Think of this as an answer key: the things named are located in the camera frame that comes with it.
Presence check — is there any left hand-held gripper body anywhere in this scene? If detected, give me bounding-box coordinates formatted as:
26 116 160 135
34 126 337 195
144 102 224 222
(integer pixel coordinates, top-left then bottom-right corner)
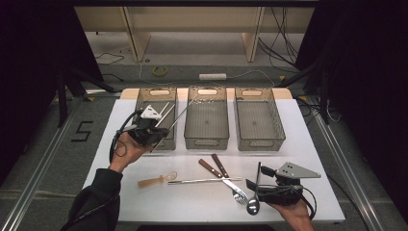
128 104 169 147

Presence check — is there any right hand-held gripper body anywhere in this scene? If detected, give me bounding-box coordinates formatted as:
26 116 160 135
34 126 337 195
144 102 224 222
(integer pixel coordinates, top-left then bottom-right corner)
257 162 321 206

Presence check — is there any translucent grey plastic bin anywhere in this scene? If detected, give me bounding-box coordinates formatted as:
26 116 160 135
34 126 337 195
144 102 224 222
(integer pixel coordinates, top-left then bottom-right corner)
234 87 287 152
183 86 231 150
128 87 178 152

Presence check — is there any silver metal spoon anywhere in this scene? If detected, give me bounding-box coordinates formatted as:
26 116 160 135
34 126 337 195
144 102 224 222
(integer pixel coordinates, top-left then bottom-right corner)
245 161 263 216

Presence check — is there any wooden-handled fork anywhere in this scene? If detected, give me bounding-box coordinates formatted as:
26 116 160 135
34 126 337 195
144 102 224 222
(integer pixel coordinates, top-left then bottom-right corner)
211 153 248 206

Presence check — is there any person's left hand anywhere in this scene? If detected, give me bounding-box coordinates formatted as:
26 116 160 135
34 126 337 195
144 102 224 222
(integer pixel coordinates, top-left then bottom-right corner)
108 130 154 174

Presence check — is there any person's right hand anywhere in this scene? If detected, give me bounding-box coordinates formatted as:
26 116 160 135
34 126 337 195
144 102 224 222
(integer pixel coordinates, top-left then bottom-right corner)
268 198 314 224

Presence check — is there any yellow tape roll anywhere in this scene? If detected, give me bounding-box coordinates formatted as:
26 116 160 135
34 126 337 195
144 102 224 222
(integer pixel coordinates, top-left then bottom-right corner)
152 64 168 77

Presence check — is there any white power strip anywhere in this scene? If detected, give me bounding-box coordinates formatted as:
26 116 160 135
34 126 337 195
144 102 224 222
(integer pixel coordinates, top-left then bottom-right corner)
198 72 228 81

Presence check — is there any black metal stand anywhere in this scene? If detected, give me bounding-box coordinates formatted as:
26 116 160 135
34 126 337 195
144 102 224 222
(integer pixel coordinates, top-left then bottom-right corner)
275 61 331 124
56 65 119 128

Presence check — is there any light wooden desk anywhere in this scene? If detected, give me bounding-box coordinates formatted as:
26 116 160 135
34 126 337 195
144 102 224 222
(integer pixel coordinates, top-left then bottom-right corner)
75 6 316 64

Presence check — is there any black curtain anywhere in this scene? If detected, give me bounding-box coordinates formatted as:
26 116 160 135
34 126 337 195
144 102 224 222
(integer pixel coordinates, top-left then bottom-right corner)
294 0 408 213
0 0 104 184

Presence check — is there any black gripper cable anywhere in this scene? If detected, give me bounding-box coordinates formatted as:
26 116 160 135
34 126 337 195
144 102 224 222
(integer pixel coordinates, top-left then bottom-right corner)
108 110 144 164
299 186 319 220

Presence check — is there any wooden-handled knife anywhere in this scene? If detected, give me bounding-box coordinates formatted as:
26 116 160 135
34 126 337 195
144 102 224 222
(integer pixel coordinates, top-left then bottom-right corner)
197 159 249 200

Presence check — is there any aluminium floor rail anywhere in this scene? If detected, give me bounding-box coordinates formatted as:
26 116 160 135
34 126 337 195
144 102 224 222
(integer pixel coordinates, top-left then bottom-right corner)
311 99 386 231
0 95 85 231

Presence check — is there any thin black floor cable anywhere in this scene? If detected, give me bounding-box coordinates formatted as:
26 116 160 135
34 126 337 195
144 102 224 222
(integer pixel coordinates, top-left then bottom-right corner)
95 52 125 66

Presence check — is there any white power cable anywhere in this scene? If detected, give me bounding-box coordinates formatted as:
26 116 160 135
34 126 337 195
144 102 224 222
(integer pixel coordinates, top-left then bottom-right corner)
225 69 277 88

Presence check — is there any beige floor cable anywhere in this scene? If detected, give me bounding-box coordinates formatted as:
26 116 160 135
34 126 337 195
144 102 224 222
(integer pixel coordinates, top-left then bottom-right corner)
0 188 81 198

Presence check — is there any black cable bundle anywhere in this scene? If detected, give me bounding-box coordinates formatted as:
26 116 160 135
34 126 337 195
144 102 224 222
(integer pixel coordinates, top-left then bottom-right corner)
258 7 301 70

